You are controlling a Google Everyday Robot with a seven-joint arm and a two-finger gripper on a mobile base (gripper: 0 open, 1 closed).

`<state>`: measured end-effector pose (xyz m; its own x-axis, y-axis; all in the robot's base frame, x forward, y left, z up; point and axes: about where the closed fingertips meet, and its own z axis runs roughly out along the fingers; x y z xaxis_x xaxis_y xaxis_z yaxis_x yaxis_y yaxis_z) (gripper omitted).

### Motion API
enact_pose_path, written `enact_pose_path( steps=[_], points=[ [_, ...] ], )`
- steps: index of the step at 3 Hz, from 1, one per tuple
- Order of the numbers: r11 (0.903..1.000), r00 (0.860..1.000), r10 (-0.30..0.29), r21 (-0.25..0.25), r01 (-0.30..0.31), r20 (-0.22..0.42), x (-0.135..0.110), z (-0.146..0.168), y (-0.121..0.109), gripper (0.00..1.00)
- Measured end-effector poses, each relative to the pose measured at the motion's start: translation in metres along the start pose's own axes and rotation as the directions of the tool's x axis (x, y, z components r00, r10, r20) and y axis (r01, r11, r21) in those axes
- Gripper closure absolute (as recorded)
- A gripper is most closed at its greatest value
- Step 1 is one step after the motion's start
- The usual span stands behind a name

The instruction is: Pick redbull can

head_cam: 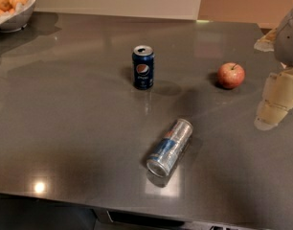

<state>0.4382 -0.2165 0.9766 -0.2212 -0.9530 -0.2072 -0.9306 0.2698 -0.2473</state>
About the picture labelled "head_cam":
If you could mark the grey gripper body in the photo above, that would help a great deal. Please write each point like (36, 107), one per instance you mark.
(288, 40)

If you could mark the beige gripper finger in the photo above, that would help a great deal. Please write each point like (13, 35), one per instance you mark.
(266, 42)
(277, 100)

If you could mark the blue pepsi can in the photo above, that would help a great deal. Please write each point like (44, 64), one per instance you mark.
(143, 67)

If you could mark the white fruit bowl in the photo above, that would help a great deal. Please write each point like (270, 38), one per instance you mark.
(16, 19)

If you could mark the orange fruit middle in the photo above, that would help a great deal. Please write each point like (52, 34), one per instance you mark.
(14, 3)

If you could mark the red apple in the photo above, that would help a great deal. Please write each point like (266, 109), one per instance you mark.
(230, 75)

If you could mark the silver blue redbull can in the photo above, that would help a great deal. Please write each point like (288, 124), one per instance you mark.
(165, 156)

